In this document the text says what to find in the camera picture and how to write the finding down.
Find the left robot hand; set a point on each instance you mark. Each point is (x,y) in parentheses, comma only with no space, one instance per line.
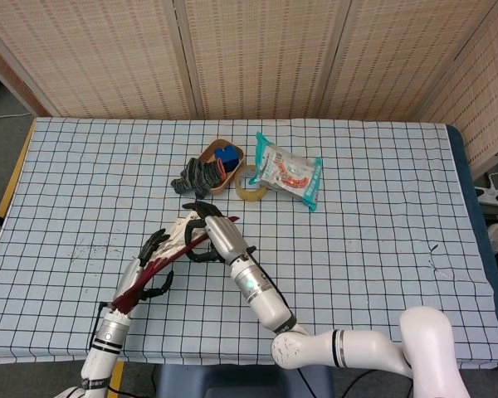
(139,275)

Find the clear tape roll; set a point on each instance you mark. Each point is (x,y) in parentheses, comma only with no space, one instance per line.
(251,187)

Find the woven folding screen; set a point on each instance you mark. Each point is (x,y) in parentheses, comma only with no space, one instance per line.
(249,58)

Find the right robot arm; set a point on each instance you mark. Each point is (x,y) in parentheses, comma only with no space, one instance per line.
(348,327)

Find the checkered white tablecloth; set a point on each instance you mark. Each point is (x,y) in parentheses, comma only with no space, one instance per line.
(240,232)

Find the dark blue chair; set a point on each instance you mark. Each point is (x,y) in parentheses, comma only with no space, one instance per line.
(232,383)

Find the paper folding fan red ribs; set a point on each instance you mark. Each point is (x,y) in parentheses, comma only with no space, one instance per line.
(166,257)

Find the white office chair base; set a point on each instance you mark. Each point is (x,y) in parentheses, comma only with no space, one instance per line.
(496,190)

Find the teal snack bag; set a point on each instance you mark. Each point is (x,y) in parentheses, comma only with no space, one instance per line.
(288,170)

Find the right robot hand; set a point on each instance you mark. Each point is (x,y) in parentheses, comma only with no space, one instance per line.
(216,238)

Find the blue toy block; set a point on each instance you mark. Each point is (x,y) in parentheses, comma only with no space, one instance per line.
(226,156)

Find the wooden oval box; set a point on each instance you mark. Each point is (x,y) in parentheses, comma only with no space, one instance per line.
(228,172)

